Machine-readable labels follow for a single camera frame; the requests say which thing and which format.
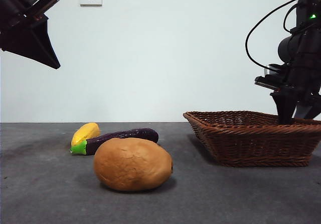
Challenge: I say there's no brown wicker basket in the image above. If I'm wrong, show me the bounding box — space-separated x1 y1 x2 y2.
183 110 321 168

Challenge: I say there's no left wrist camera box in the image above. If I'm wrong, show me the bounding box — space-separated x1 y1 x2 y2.
25 0 60 22

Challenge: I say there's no brown potato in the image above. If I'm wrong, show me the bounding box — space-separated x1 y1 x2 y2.
93 137 174 192

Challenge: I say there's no yellow corn cob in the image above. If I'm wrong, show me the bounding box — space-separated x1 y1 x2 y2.
71 123 101 148

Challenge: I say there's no purple eggplant with green stem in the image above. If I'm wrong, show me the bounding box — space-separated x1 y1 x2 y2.
70 128 159 156

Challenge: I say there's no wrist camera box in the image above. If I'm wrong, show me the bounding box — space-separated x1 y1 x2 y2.
25 0 60 22
254 64 288 89

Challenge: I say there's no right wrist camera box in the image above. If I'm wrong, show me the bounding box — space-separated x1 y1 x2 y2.
254 64 288 89

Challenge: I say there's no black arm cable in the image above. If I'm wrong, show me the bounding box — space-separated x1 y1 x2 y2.
245 0 303 69
284 4 299 33

